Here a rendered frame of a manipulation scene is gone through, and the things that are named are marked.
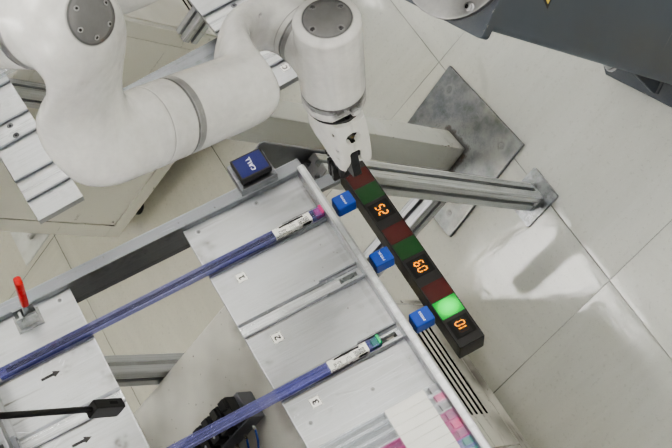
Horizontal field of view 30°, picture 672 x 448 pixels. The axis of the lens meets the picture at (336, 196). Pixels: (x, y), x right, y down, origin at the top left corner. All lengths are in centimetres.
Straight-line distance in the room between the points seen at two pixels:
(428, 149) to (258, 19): 99
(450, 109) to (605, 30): 69
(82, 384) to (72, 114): 61
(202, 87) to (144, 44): 136
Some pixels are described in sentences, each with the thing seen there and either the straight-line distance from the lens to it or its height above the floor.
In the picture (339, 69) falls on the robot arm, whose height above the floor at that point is 96.
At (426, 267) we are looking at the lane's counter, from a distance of 179.
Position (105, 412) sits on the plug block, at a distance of 158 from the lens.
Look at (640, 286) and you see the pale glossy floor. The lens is 235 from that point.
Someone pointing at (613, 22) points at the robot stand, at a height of 39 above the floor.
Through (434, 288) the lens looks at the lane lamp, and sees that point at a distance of 178.
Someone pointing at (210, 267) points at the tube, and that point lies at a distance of 179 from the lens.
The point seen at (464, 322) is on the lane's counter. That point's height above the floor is 65.
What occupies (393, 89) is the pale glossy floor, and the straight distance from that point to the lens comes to 270.
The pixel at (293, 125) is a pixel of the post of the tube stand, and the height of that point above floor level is 52.
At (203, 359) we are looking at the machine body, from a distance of 215.
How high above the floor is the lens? 209
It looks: 49 degrees down
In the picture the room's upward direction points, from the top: 84 degrees counter-clockwise
